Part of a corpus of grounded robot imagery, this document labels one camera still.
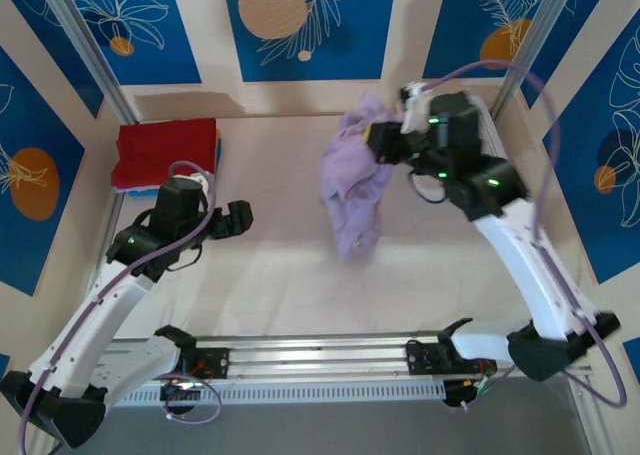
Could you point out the lavender t-shirt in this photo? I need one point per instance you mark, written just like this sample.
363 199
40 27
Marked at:
350 175

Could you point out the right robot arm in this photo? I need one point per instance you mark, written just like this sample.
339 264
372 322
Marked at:
530 275

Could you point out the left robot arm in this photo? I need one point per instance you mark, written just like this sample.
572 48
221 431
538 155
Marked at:
90 325

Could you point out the red folded t-shirt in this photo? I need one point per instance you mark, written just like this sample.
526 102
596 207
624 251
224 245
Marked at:
160 145

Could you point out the orange folded t-shirt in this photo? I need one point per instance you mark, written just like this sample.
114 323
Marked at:
217 142

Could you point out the aluminium frame post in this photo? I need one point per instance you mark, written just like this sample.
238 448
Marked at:
530 40
582 415
85 40

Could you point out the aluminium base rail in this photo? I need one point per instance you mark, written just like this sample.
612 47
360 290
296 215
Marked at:
320 355

